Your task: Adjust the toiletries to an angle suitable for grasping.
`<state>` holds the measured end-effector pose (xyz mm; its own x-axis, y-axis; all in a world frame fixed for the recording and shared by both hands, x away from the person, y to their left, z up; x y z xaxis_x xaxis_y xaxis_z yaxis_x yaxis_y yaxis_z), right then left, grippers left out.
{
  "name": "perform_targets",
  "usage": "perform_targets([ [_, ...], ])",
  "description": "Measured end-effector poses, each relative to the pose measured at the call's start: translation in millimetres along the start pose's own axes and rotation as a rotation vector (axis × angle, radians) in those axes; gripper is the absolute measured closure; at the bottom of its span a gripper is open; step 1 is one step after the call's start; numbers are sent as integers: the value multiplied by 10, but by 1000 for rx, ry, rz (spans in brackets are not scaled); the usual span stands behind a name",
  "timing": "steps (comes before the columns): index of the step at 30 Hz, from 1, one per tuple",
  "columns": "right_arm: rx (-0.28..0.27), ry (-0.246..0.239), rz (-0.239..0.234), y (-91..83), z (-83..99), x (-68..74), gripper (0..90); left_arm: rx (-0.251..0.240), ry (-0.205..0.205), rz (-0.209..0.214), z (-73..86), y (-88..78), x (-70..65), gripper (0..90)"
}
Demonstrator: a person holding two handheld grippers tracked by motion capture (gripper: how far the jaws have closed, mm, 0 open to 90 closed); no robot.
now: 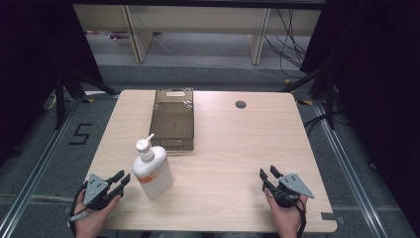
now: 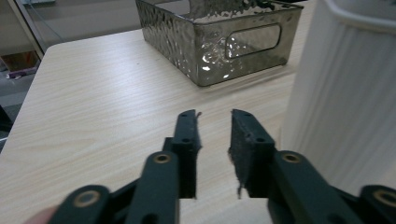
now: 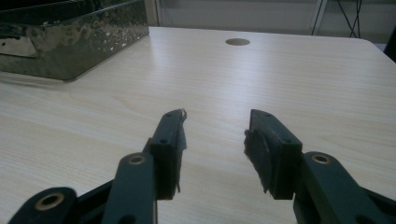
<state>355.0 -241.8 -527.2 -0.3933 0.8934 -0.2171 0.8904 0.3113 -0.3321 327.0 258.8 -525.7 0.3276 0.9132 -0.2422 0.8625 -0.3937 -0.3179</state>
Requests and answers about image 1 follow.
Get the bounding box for white pump bottle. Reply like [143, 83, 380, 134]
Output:
[131, 133, 175, 200]

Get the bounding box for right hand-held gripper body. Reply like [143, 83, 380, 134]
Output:
[267, 173, 316, 209]

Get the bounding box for person's left hand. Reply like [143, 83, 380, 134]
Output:
[72, 193, 122, 238]

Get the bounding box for dark curtain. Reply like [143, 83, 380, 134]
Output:
[299, 0, 420, 229]
[0, 0, 105, 168]

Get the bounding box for brown transparent plastic tray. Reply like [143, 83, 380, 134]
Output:
[148, 86, 195, 154]

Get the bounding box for black hanging cables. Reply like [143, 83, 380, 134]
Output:
[262, 7, 309, 79]

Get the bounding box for metal floor rail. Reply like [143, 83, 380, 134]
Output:
[0, 97, 84, 238]
[311, 98, 392, 238]

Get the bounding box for pink object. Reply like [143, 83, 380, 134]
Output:
[107, 31, 131, 42]

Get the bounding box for person's right hand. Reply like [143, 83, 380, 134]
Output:
[263, 187, 309, 238]

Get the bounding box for right hand-held gripper cable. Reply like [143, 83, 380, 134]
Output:
[263, 187, 307, 238]

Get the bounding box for hand-held gripper cable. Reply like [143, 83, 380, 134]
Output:
[66, 180, 91, 238]
[263, 187, 307, 238]

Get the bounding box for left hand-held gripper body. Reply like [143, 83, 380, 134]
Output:
[80, 173, 113, 211]

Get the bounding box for left hand-held gripper cable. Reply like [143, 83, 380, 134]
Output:
[66, 180, 91, 238]

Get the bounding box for black metal stand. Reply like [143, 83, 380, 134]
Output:
[52, 67, 121, 131]
[280, 63, 337, 131]

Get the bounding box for beige desk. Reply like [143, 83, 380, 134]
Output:
[72, 3, 324, 65]

